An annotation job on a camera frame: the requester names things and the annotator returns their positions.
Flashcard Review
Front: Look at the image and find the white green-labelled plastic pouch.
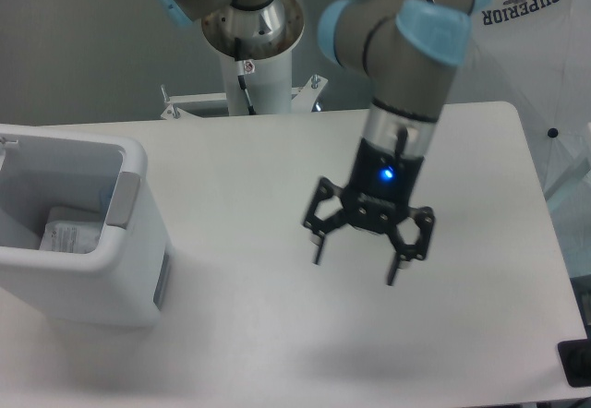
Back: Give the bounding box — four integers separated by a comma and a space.
39, 207, 103, 254

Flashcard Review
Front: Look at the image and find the white trash can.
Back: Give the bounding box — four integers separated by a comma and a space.
1, 125, 172, 327

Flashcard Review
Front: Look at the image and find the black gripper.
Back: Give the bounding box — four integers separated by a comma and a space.
302, 138, 435, 286

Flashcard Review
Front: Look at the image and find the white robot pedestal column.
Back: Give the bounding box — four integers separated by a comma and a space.
200, 0, 305, 117

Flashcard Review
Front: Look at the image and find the black device at table edge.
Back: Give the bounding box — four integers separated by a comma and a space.
557, 339, 590, 388

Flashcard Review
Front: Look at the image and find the black cable on pedestal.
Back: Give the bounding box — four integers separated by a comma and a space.
233, 36, 257, 116

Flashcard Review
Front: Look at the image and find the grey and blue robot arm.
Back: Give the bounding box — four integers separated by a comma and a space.
159, 0, 491, 284

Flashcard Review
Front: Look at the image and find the white pedestal base frame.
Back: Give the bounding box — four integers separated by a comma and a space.
160, 74, 329, 120

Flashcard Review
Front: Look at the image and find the white Superior umbrella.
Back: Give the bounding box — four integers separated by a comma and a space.
449, 0, 590, 187

